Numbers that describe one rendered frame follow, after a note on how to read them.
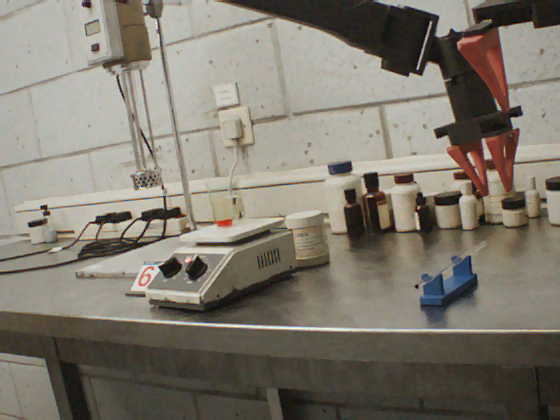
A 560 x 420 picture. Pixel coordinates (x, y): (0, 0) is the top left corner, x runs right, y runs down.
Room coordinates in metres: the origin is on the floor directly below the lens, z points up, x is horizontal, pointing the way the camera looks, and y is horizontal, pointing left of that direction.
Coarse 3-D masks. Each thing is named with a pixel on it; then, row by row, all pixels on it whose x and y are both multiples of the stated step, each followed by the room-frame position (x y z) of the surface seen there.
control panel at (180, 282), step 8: (176, 256) 1.09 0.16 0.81; (184, 256) 1.08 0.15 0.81; (192, 256) 1.07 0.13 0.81; (200, 256) 1.05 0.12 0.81; (208, 256) 1.04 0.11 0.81; (216, 256) 1.03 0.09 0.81; (184, 264) 1.06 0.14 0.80; (208, 264) 1.03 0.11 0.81; (216, 264) 1.01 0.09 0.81; (160, 272) 1.08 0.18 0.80; (184, 272) 1.04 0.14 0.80; (208, 272) 1.01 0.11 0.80; (152, 280) 1.07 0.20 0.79; (160, 280) 1.06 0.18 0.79; (168, 280) 1.04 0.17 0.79; (176, 280) 1.03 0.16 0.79; (184, 280) 1.02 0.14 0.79; (192, 280) 1.01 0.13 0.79; (200, 280) 1.00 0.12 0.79; (152, 288) 1.05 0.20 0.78; (160, 288) 1.04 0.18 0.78; (168, 288) 1.03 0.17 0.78; (176, 288) 1.01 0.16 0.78; (184, 288) 1.00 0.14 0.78; (192, 288) 0.99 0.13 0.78; (200, 288) 0.98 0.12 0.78
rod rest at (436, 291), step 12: (456, 264) 0.90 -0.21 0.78; (468, 264) 0.88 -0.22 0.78; (456, 276) 0.90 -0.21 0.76; (468, 276) 0.88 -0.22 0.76; (432, 288) 0.83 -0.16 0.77; (444, 288) 0.85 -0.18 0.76; (456, 288) 0.84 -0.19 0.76; (420, 300) 0.83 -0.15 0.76; (432, 300) 0.82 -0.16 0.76; (444, 300) 0.82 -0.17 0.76
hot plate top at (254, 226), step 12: (204, 228) 1.15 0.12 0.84; (216, 228) 1.13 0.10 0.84; (228, 228) 1.11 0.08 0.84; (240, 228) 1.09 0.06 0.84; (252, 228) 1.07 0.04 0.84; (264, 228) 1.08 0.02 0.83; (180, 240) 1.11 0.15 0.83; (192, 240) 1.09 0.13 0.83; (204, 240) 1.07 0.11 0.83; (216, 240) 1.05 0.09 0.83; (228, 240) 1.04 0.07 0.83
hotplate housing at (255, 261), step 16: (240, 240) 1.07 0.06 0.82; (256, 240) 1.07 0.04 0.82; (272, 240) 1.08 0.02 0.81; (288, 240) 1.11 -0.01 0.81; (224, 256) 1.02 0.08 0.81; (240, 256) 1.03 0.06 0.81; (256, 256) 1.06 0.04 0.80; (272, 256) 1.08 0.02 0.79; (288, 256) 1.10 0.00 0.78; (224, 272) 1.01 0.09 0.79; (240, 272) 1.03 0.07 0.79; (256, 272) 1.05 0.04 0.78; (272, 272) 1.07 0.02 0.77; (288, 272) 1.10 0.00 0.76; (208, 288) 0.98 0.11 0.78; (224, 288) 1.00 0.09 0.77; (240, 288) 1.03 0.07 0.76; (256, 288) 1.05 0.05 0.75; (160, 304) 1.04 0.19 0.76; (176, 304) 1.02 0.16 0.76; (192, 304) 0.99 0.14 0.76; (208, 304) 0.98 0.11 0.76
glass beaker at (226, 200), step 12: (216, 180) 1.16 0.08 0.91; (228, 180) 1.11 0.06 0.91; (216, 192) 1.11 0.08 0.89; (228, 192) 1.11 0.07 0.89; (240, 192) 1.12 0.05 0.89; (216, 204) 1.11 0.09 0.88; (228, 204) 1.11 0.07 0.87; (240, 204) 1.12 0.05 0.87; (216, 216) 1.12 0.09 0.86; (228, 216) 1.11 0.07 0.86; (240, 216) 1.12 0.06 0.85
